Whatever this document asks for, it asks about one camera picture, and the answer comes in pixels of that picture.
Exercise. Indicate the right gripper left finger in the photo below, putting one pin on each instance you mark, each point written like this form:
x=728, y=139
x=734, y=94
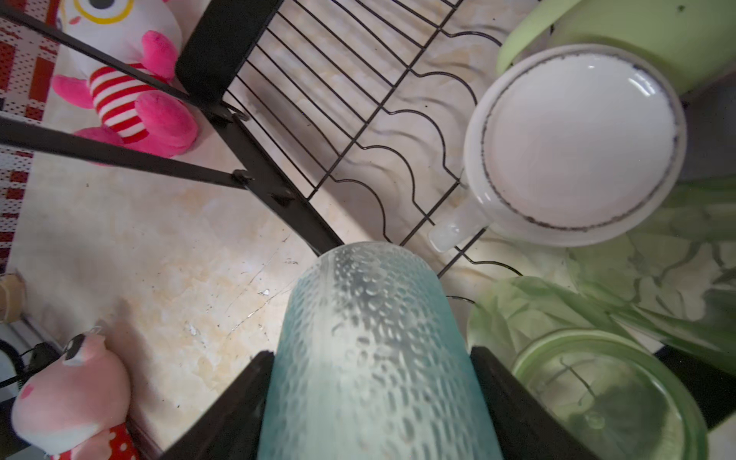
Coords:
x=231, y=427

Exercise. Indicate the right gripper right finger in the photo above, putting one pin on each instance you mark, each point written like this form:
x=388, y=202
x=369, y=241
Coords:
x=525, y=430

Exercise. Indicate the short green glass cup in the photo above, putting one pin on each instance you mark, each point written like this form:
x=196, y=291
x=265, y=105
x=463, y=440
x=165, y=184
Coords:
x=608, y=391

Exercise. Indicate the teal glass cup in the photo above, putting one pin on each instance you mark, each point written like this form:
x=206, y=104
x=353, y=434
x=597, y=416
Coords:
x=371, y=365

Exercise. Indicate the white mug red interior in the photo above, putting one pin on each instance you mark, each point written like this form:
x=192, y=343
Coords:
x=571, y=147

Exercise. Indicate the white mug green handle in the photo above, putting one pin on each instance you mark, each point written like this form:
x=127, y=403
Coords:
x=690, y=42

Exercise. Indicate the pink bear plush toy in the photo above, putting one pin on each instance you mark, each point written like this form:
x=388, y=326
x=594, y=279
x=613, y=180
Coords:
x=77, y=407

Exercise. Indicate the yellow pink owl plush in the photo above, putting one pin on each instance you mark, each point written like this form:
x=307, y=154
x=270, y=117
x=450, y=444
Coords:
x=145, y=35

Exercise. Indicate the black wire dish rack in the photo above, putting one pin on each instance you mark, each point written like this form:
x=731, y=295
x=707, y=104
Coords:
x=320, y=98

